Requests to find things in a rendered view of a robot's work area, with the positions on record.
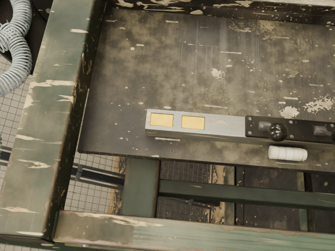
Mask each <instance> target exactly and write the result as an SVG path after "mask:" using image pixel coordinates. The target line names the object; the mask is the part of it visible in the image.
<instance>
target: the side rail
mask: <svg viewBox="0 0 335 251"><path fill-rule="evenodd" d="M53 241H55V242H61V243H64V245H65V246H71V247H82V248H93V249H104V250H115V251H335V234H329V233H317V232H306V231H295V230H284V229H273V228H261V227H250V226H239V225H228V224H216V223H205V222H194V221H182V220H171V219H160V218H148V217H137V216H126V215H114V214H103V213H92V212H81V211H69V210H59V218H58V222H57V227H56V231H55V237H54V238H53Z"/></svg>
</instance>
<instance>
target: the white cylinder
mask: <svg viewBox="0 0 335 251"><path fill-rule="evenodd" d="M268 157H269V158H270V159H280V160H292V161H304V160H306V159H307V151H306V150H305V149H303V148H297V147H284V146H273V145H271V146H269V149H268Z"/></svg>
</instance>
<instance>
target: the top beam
mask: <svg viewBox="0 0 335 251"><path fill-rule="evenodd" d="M105 2H106V0H53V3H52V7H51V11H50V14H49V18H48V21H47V25H46V29H45V32H44V36H43V39H42V43H41V47H40V50H39V54H38V57H37V61H36V65H35V68H34V72H33V75H32V79H31V82H30V86H29V89H28V93H27V96H26V100H25V104H24V107H23V111H22V114H21V118H20V122H19V125H18V129H17V132H16V136H15V140H14V143H13V147H12V150H11V154H10V158H9V161H8V165H7V168H6V172H5V176H4V179H3V183H2V186H1V190H0V238H3V239H6V240H10V241H20V242H31V243H42V244H55V243H56V242H55V241H53V238H51V236H52V230H53V226H54V221H55V216H56V212H57V211H59V208H61V209H62V210H64V207H65V202H66V197H67V192H68V187H69V182H70V177H71V172H72V167H73V162H74V157H75V152H76V147H77V142H78V137H79V132H80V127H81V122H82V117H83V112H84V107H85V102H86V97H87V92H88V87H89V82H90V77H91V72H92V67H93V62H94V57H95V52H96V47H97V42H98V37H99V32H100V27H101V22H102V17H103V12H104V7H105Z"/></svg>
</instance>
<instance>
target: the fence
mask: <svg viewBox="0 0 335 251"><path fill-rule="evenodd" d="M151 113H153V114H165V115H173V123H172V127H167V126H155V125H150V121H151ZM182 116H189V117H201V118H204V130H202V129H190V128H181V121H182ZM145 133H146V135H149V136H161V137H173V138H184V139H196V140H207V141H219V142H231V143H243V144H255V145H266V146H271V145H273V146H284V147H297V148H303V149H314V150H325V151H335V145H333V144H325V143H313V142H301V141H289V140H284V141H282V142H274V141H272V140H270V139H265V138H254V137H246V136H245V117H238V116H226V115H214V114H202V113H190V112H178V111H166V110H154V109H147V117H146V125H145Z"/></svg>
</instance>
